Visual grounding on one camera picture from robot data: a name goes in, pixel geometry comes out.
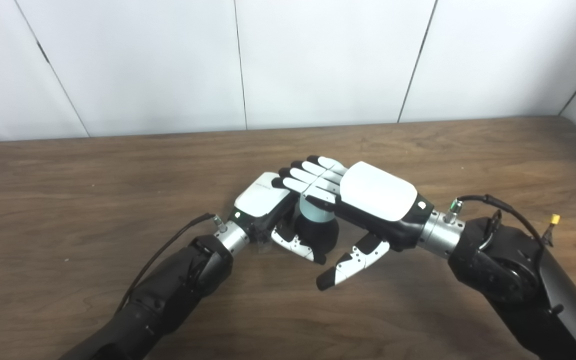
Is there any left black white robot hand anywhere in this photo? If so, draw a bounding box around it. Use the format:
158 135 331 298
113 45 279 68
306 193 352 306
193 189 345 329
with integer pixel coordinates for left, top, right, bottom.
228 172 328 265

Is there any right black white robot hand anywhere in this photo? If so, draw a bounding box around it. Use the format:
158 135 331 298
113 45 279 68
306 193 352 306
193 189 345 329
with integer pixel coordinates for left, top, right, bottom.
271 155 435 292

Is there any light blue cylinder cup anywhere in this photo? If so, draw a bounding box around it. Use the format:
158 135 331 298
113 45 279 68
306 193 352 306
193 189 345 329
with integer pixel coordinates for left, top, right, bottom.
299 196 336 223

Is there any black funnel-shaped nozzle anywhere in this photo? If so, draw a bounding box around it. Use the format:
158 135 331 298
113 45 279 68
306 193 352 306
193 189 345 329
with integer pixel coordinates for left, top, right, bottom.
295 214 340 257

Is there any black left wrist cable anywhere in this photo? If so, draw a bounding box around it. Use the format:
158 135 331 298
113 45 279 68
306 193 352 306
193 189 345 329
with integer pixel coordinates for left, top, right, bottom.
115 213 226 313

